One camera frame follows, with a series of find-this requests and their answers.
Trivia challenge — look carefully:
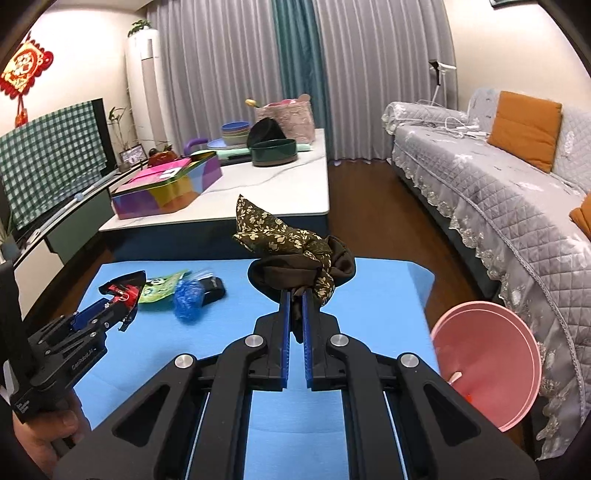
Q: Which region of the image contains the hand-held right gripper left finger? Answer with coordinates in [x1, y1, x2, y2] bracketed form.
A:
[54, 288, 293, 480]

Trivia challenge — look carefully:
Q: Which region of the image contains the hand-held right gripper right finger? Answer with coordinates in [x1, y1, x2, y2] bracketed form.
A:
[302, 291, 541, 480]

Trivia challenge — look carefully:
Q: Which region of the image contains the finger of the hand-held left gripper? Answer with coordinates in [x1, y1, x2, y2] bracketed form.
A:
[69, 288, 139, 330]
[95, 309, 137, 337]

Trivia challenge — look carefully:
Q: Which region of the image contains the dark red printed packet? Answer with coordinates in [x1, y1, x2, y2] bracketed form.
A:
[98, 271, 148, 333]

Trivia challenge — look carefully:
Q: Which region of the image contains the brown floral cloth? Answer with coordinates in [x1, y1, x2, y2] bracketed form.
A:
[233, 194, 356, 344]

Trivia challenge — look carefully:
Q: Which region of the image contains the pink plastic bin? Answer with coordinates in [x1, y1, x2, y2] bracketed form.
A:
[430, 301, 542, 432]

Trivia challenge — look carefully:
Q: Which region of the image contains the person's left hand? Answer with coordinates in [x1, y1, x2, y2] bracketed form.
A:
[13, 392, 93, 476]

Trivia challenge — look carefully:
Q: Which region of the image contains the green snack wrapper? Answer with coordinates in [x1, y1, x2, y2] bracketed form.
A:
[139, 270, 191, 305]

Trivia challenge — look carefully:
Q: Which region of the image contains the blue crumpled plastic bag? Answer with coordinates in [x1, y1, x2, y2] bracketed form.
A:
[173, 277, 206, 322]

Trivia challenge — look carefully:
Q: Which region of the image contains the white green TV cabinet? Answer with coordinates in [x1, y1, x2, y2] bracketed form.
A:
[0, 171, 139, 324]

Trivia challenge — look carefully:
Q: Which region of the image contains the black small pouch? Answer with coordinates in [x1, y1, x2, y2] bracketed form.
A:
[203, 276, 227, 305]

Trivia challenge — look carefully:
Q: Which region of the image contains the blue tablecloth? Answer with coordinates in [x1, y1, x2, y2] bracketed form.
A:
[74, 259, 437, 480]

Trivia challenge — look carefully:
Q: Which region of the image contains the light blue rod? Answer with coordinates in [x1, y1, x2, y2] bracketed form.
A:
[34, 172, 118, 234]

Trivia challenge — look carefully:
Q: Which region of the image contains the colourful tin box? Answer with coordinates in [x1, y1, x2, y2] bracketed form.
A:
[111, 152, 223, 221]

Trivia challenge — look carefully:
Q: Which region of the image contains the white top coffee table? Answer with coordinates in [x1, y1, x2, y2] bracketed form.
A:
[98, 127, 331, 261]

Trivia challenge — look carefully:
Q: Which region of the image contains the green checked cloth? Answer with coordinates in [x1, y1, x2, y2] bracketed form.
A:
[0, 102, 108, 229]

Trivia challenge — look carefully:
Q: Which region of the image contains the black television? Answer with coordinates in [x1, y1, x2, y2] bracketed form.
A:
[0, 97, 118, 245]

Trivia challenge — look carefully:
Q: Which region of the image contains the dark green bowl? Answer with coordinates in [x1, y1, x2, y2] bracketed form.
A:
[250, 138, 298, 168]

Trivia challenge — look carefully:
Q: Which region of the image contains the bamboo plant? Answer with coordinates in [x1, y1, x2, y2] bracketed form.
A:
[107, 106, 139, 162]

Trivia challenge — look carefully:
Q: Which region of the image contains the light green mat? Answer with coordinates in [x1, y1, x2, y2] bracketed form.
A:
[216, 142, 315, 161]

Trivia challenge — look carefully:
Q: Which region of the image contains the black hat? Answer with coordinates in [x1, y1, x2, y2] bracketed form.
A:
[246, 117, 287, 148]

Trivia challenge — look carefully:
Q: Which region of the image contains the stack of coloured bowls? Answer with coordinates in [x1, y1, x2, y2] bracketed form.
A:
[221, 121, 253, 145]

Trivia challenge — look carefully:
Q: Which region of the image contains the pink lace basket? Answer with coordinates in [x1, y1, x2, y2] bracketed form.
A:
[255, 95, 316, 144]

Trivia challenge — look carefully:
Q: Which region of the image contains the white standing air conditioner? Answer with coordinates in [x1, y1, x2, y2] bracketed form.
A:
[126, 28, 161, 148]

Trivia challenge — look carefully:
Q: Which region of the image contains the grey quilted sofa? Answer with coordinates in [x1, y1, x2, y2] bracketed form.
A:
[382, 88, 591, 462]

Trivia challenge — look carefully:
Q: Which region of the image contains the teal curtain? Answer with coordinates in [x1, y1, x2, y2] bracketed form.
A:
[272, 0, 333, 160]

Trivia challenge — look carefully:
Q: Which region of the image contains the grey curtain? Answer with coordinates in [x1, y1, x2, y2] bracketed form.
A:
[314, 0, 455, 162]
[148, 0, 284, 139]

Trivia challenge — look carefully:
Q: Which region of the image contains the orange cushion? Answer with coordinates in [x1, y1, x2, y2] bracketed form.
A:
[569, 194, 591, 241]
[488, 91, 563, 174]

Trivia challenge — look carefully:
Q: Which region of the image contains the white floor lamp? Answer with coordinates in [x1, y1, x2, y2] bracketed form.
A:
[428, 58, 458, 108]

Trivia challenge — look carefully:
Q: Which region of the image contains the photo frame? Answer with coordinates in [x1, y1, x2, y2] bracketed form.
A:
[119, 144, 146, 166]

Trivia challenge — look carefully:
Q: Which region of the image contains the red knot wall decoration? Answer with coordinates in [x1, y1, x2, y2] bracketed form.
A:
[0, 33, 55, 128]

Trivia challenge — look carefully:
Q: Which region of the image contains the white power strip cable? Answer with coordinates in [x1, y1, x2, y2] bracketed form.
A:
[416, 99, 492, 139]

